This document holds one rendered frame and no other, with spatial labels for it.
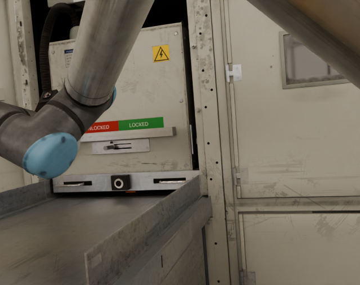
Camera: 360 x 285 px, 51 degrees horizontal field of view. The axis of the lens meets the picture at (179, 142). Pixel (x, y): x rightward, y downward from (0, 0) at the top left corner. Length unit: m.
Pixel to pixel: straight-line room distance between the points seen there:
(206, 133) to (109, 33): 0.66
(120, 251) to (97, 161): 0.73
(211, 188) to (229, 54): 0.40
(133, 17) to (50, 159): 0.29
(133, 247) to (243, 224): 0.54
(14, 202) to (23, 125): 0.60
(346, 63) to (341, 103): 0.88
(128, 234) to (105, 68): 0.28
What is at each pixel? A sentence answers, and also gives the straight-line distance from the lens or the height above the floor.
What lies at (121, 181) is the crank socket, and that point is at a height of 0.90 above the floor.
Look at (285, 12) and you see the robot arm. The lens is 0.22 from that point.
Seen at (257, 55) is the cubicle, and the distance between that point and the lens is 1.11.
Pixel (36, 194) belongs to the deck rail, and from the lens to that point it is 1.36.
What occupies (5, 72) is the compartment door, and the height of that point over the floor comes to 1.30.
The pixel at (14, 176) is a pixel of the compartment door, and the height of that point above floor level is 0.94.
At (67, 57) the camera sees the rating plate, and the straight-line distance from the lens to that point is 1.39.
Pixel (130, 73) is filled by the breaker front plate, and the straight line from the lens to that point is 1.27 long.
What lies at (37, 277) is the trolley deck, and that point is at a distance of 0.69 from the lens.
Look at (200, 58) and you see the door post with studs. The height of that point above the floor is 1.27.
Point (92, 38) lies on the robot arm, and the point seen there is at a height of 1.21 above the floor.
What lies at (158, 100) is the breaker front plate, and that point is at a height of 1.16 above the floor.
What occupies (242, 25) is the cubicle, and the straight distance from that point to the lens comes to 1.13.
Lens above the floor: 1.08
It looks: 3 degrees down
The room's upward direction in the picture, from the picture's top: 4 degrees counter-clockwise
